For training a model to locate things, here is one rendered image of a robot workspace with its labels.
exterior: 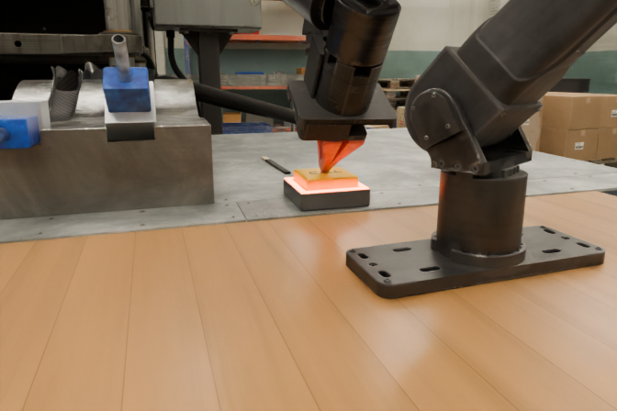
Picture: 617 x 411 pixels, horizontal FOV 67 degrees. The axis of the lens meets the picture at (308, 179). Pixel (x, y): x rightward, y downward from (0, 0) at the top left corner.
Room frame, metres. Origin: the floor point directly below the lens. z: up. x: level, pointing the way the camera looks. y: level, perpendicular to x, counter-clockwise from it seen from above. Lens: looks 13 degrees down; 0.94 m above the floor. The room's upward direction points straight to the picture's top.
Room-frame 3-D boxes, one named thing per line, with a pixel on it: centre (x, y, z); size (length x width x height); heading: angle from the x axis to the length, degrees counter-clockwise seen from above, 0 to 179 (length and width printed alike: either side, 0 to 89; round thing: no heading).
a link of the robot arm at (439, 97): (0.35, -0.12, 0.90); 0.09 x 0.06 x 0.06; 133
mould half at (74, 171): (0.72, 0.30, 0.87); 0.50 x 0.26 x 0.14; 17
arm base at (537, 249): (0.35, -0.13, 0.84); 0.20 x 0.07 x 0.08; 108
